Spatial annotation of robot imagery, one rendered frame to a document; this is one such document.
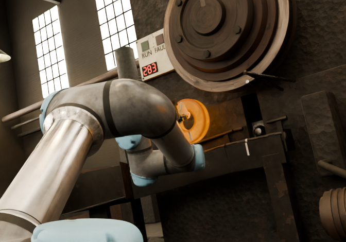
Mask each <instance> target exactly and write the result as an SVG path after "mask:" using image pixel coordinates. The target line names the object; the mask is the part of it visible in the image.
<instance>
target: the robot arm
mask: <svg viewBox="0 0 346 242"><path fill-rule="evenodd" d="M177 105H178V103H177V101H176V99H173V100H170V99H169V98H168V97H167V96H166V95H164V94H163V93H162V92H160V91H159V90H158V89H156V88H154V87H152V86H150V85H148V84H146V83H143V82H140V81H137V80H132V79H116V80H112V81H106V82H100V83H95V84H89V85H83V86H79V87H74V88H63V89H60V90H58V91H54V92H52V93H50V94H49V95H48V96H47V97H46V98H45V99H44V101H43V103H42V105H41V112H42V114H40V126H41V130H42V133H43V135H44V136H43V137H42V139H41V140H40V142H39V143H38V145H37V146H36V148H35V149H34V151H33V152H32V154H31V155H30V157H29V158H28V159H27V161H26V162H25V164H24V165H23V167H22V168H21V170H20V171H19V173H18V174H17V175H16V177H15V178H14V180H13V181H12V183H11V184H10V185H9V187H8V188H7V190H6V191H5V193H4V194H3V196H2V197H1V199H0V242H143V237H142V234H141V232H140V230H139V229H138V228H137V227H136V226H135V225H133V224H131V223H129V222H126V221H122V220H115V219H99V218H87V219H75V220H59V221H58V219H59V217H60V215H61V213H62V211H63V209H64V207H65V204H66V202H67V200H68V198H69V196H70V194H71V192H72V189H73V187H74V185H75V183H76V181H77V179H78V176H79V174H80V172H81V170H82V168H83V166H84V164H85V161H86V159H87V158H88V157H90V156H92V155H94V154H95V153H96V152H97V151H98V150H99V149H100V148H101V146H102V144H103V141H104V140H106V139H113V138H115V139H116V142H117V143H118V145H119V147H121V148H122V149H125V150H126V151H127V156H128V160H129V165H130V172H131V175H132V179H133V182H134V184H135V185H136V186H149V185H153V184H155V183H156V182H157V181H158V176H163V175H170V174H178V173H182V172H190V171H192V172H194V171H197V170H202V169H204V168H205V156H204V151H203V147H202V145H200V144H196V145H194V144H190V142H189V140H188V139H187V137H186V135H185V134H184V132H183V130H182V128H181V127H180V125H179V124H180V123H182V121H184V120H186V119H189V118H190V115H191V114H190V113H189V112H188V111H187V109H186V107H185V105H184V103H183V102H180V110H178V109H177ZM150 140H152V141H153V143H154V144H155V145H156V146H157V147H158V149H159V150H154V151H153V150H152V145H151V141H150Z"/></svg>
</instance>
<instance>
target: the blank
mask: <svg viewBox="0 0 346 242"><path fill-rule="evenodd" d="M180 102H183V103H184V105H185V107H186V109H187V111H188V112H189V113H191V114H192V115H193V117H194V125H193V127H192V128H191V129H189V130H187V129H186V128H185V127H184V124H183V121H182V123H180V124H179V125H180V127H181V128H182V130H183V132H184V134H185V135H186V137H187V139H188V140H189V142H190V143H191V144H192V143H196V142H198V141H200V140H201V139H203V138H204V136H205V135H206V133H207V131H208V129H209V125H210V117H209V113H208V111H207V109H206V107H205V106H204V105H203V104H202V103H201V102H199V101H197V100H194V99H183V100H181V101H179V102H177V103H178V105H177V109H178V110H180Z"/></svg>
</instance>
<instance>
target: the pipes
mask: <svg viewBox="0 0 346 242"><path fill-rule="evenodd" d="M136 67H137V68H140V64H139V60H136ZM116 77H118V72H117V69H114V70H112V71H110V72H107V73H105V74H103V75H100V76H98V77H96V78H93V79H91V80H89V81H86V82H84V83H82V84H79V85H77V86H75V87H79V86H83V85H89V84H95V83H100V82H106V81H108V80H111V79H113V78H116ZM73 88H74V87H73ZM43 101H44V100H42V101H40V102H37V103H34V104H32V105H30V106H28V107H25V108H23V109H21V110H18V111H16V112H14V113H11V114H9V115H7V116H4V117H3V118H2V121H3V122H4V123H6V122H9V121H11V120H13V119H16V118H18V117H21V116H23V115H26V114H28V113H31V112H33V111H35V110H38V109H40V108H41V105H42V103H43ZM38 119H40V116H38V117H35V118H33V119H30V120H28V121H25V122H23V123H20V124H18V125H15V126H13V127H11V129H15V128H17V127H20V126H23V125H25V124H28V123H30V122H33V121H35V120H38ZM39 131H41V127H37V128H34V129H32V130H29V131H26V132H24V133H21V134H18V138H22V137H25V136H28V135H30V134H33V133H36V132H39Z"/></svg>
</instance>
